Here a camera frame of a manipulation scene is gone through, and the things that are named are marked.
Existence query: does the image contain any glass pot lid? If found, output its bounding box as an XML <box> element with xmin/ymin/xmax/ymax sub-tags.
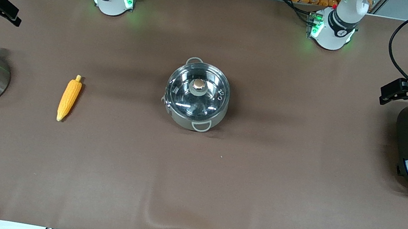
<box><xmin>162</xmin><ymin>58</ymin><xmax>235</xmax><ymax>123</ymax></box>

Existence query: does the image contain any brown table mat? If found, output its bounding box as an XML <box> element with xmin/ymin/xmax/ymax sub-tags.
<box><xmin>0</xmin><ymin>0</ymin><xmax>408</xmax><ymax>229</ymax></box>

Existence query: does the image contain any grey cooking pot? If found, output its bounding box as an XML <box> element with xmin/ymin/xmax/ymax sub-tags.
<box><xmin>157</xmin><ymin>53</ymin><xmax>236</xmax><ymax>136</ymax></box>

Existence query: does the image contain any yellow corn cob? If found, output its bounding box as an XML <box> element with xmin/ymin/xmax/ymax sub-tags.
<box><xmin>55</xmin><ymin>72</ymin><xmax>84</xmax><ymax>124</ymax></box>

